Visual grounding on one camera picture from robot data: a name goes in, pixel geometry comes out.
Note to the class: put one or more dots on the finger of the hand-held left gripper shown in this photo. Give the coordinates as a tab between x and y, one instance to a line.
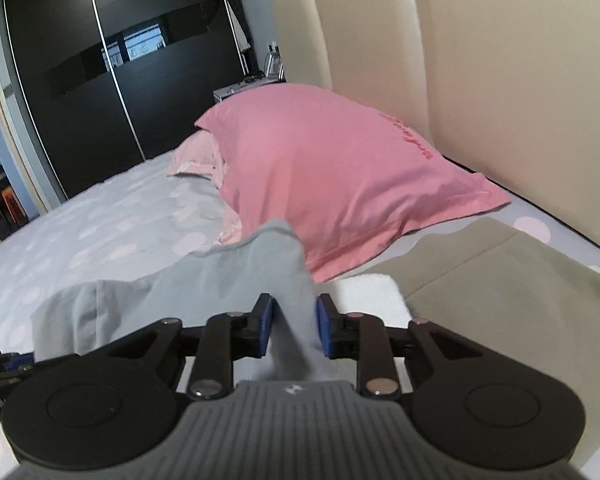
10	360

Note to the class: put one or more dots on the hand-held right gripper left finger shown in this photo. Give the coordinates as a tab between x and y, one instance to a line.
264	325

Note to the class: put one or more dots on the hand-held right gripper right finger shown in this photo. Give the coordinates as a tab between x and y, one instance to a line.
325	327

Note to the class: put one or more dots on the grey shirt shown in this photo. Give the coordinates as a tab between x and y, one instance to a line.
240	275

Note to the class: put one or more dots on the white folded garment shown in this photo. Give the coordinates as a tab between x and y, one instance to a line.
375	295

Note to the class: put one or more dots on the grey bed with pink dots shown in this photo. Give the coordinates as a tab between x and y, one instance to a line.
105	220

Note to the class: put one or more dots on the light pink frilled pillow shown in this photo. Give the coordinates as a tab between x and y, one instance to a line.
200	155

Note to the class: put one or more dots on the beige folded garment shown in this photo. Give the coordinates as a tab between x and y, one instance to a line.
505	290

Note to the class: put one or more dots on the white nightstand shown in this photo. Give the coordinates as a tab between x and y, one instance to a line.
230	92

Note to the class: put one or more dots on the black sliding wardrobe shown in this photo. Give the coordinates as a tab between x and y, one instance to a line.
80	110

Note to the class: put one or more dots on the beige padded headboard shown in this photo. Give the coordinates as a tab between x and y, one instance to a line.
480	60

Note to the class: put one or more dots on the door frame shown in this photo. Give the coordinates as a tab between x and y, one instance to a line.
30	185

